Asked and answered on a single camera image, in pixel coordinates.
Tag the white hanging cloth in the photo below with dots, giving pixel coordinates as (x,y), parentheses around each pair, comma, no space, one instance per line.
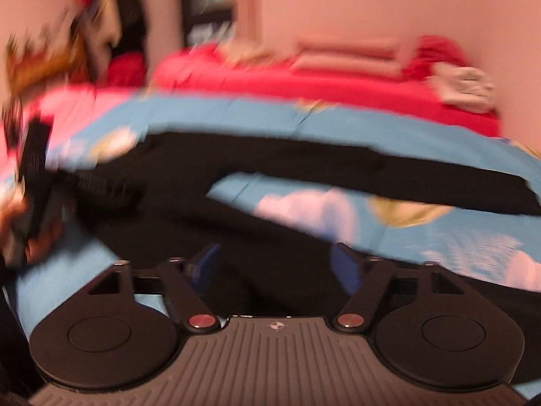
(105,17)

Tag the cream folded cloth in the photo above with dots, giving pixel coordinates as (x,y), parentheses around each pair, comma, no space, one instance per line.
(465,86)

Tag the dark framed window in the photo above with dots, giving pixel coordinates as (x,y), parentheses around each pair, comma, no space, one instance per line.
(209,4)

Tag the red fluffy cloth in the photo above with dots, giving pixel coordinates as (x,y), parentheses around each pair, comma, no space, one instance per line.
(126,70)

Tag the red bed sheet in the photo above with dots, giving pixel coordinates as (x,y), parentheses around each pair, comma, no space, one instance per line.
(296,86)

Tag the pink pillow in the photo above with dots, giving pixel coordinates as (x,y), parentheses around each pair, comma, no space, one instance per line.
(346,67)
(346,48)

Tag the black pants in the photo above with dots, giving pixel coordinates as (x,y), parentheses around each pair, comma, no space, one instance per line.
(190,228)

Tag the wooden cabinet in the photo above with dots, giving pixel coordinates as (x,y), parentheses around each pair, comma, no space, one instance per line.
(46,63)

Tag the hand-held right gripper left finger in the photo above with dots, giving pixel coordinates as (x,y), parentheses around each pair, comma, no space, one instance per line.
(207,264)

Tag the black hanging garment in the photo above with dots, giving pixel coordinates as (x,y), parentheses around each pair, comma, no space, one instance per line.
(131,21)

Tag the blue printed blanket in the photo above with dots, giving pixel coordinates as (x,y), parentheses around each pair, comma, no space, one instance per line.
(465,245)

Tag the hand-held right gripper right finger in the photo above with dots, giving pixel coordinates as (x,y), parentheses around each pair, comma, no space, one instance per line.
(343,267)

